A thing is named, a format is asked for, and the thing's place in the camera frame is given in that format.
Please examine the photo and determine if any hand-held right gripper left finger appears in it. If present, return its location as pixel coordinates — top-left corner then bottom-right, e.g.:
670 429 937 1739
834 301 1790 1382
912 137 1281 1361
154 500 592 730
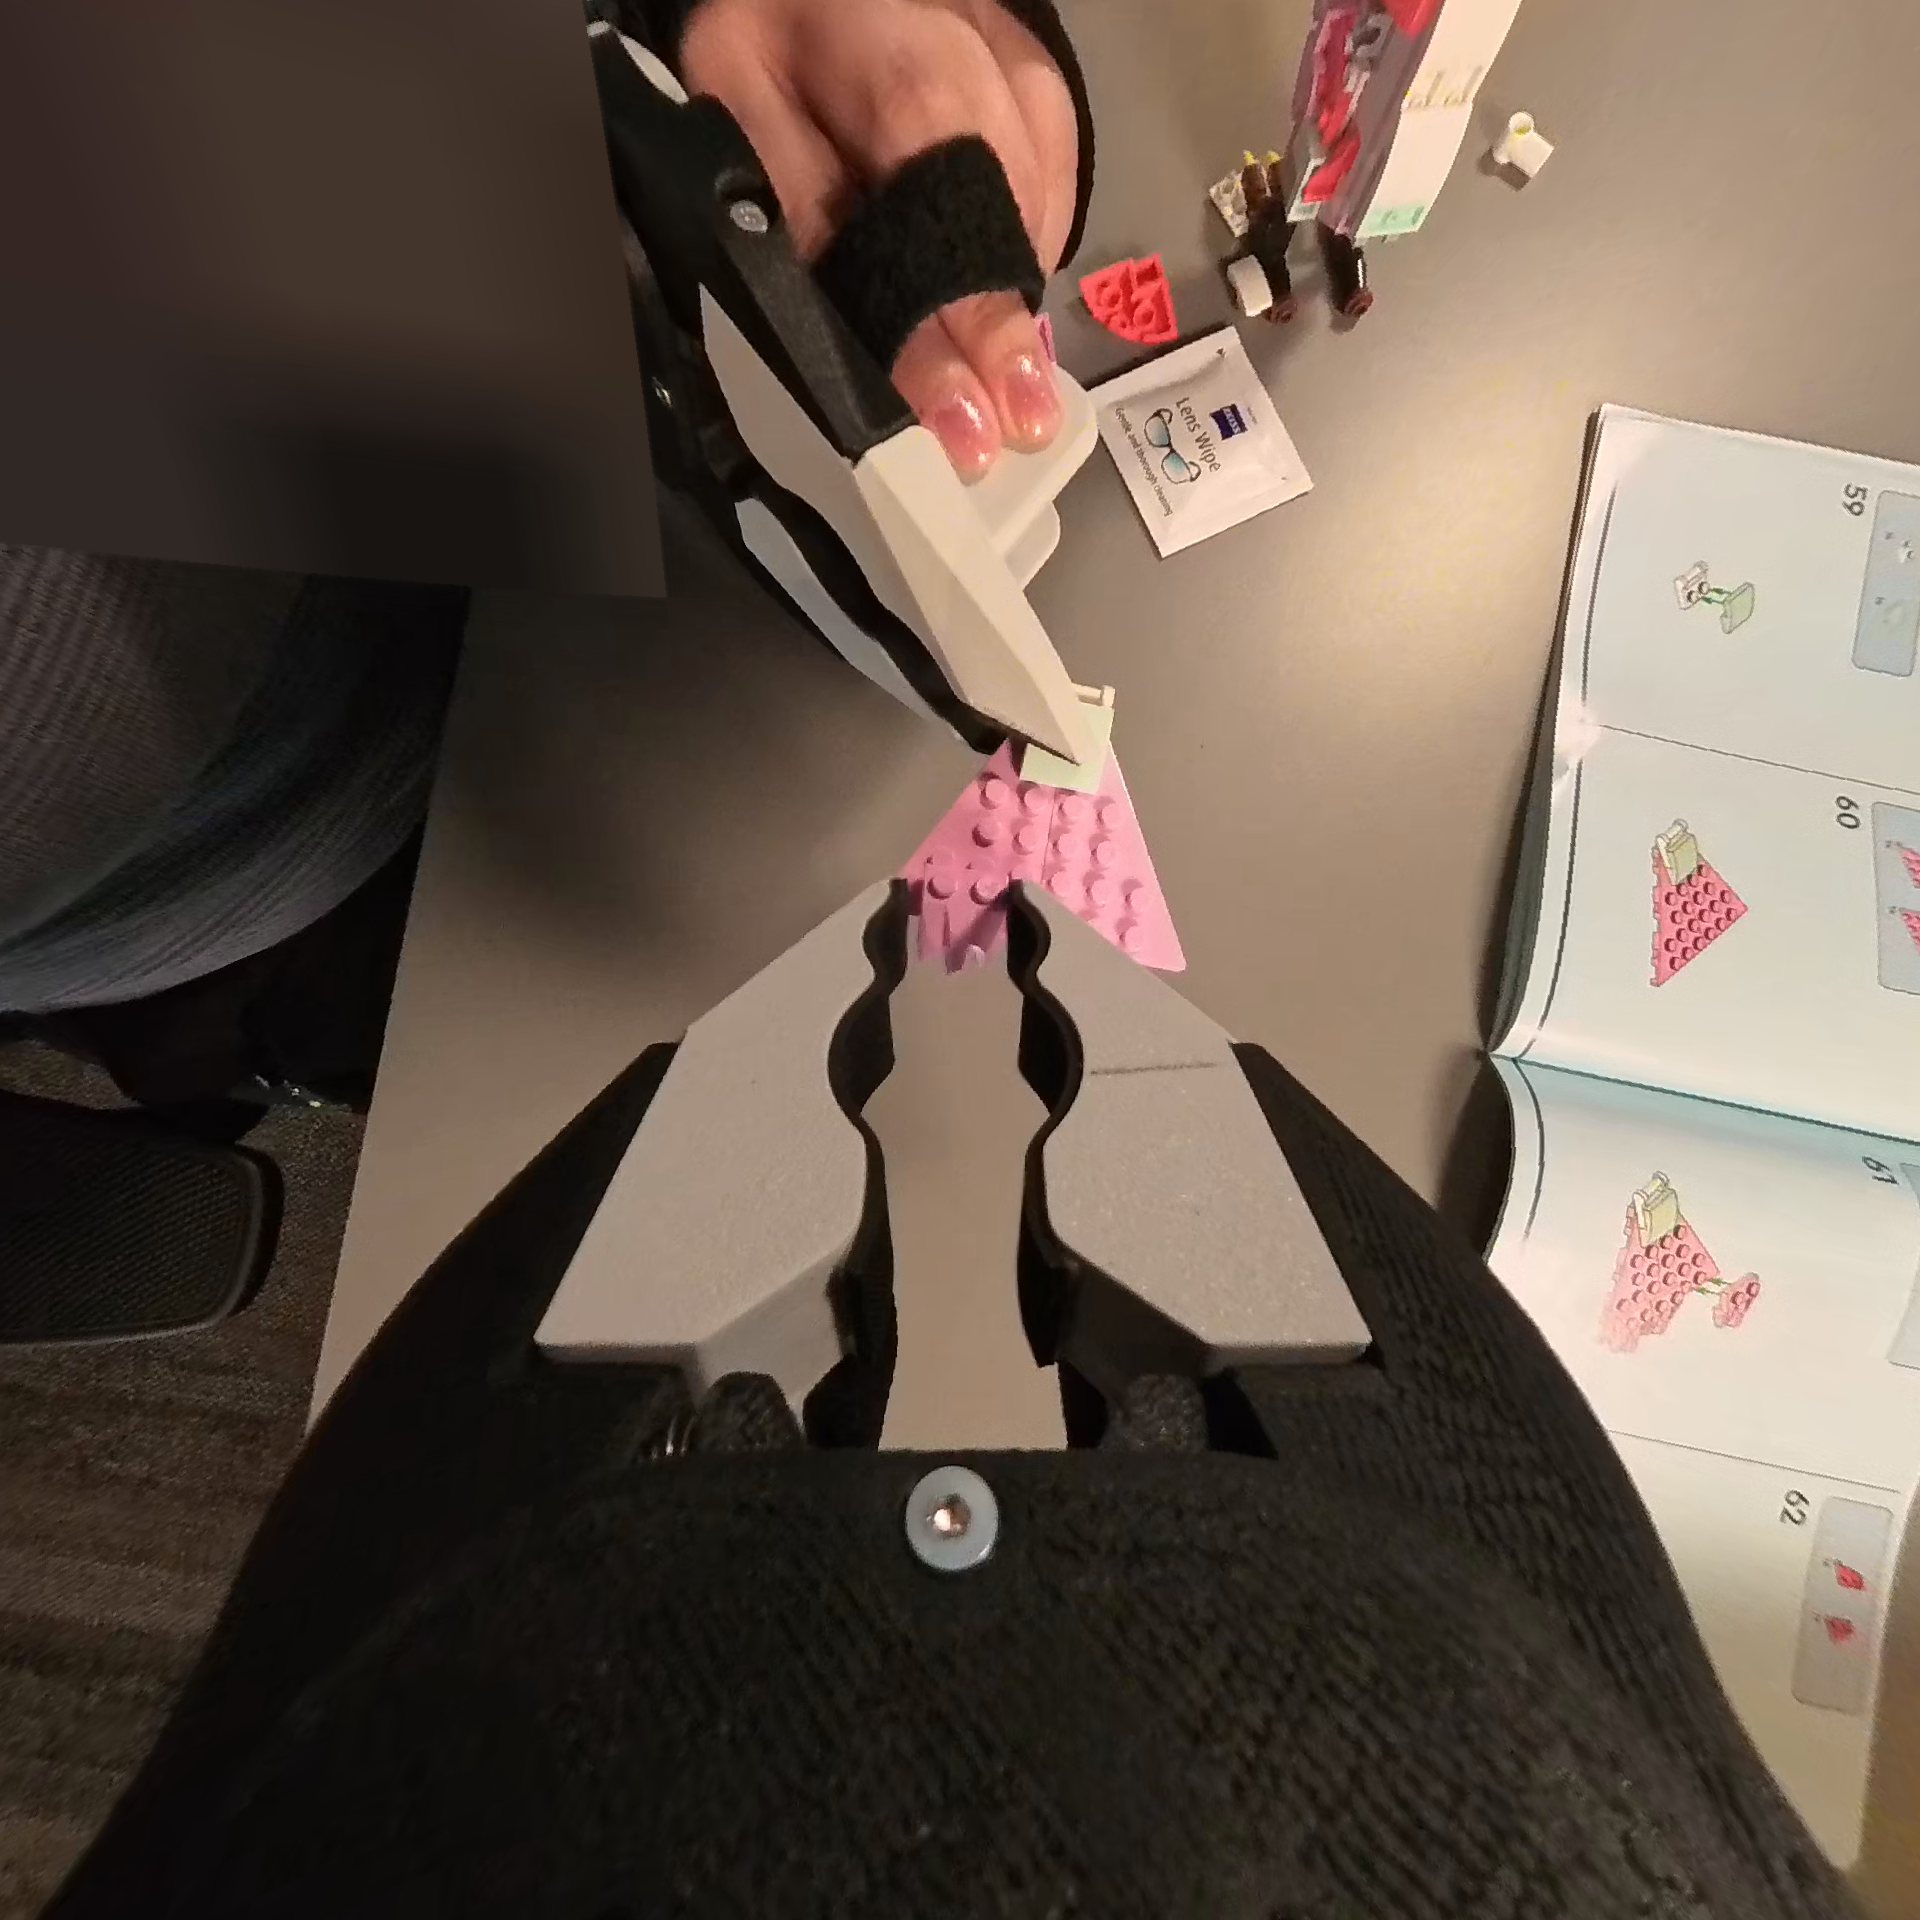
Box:
532 878 906 1373

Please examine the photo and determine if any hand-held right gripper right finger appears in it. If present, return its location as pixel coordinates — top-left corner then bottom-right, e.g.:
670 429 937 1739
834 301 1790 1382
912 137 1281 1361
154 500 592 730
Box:
1002 878 1375 1373

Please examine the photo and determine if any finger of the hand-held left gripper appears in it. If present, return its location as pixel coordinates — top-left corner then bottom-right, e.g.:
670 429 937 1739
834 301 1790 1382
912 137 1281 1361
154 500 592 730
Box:
698 300 1039 754
848 422 1120 770

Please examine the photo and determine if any pink toy brick model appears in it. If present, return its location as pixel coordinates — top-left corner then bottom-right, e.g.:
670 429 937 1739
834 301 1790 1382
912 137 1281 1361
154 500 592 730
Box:
897 682 1191 981

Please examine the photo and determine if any person's left hand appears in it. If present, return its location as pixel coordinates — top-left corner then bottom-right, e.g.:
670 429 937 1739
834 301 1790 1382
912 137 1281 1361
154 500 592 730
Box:
679 0 1094 484

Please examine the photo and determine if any white lens wipe packet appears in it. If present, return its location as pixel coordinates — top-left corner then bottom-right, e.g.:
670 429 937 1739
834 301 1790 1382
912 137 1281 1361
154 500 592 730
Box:
1094 328 1316 561

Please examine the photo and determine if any toy brick instruction booklet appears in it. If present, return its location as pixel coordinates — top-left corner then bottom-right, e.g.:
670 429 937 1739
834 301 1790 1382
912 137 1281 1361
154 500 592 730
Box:
1481 403 1920 1920

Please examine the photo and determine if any dark ribbed cloth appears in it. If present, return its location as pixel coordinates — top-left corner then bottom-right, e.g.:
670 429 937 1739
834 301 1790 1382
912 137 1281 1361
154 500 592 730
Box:
0 546 471 1021

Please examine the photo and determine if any red and white toy brick model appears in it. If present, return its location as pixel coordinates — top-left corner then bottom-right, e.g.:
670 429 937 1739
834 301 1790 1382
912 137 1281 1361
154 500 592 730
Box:
1295 0 1520 245

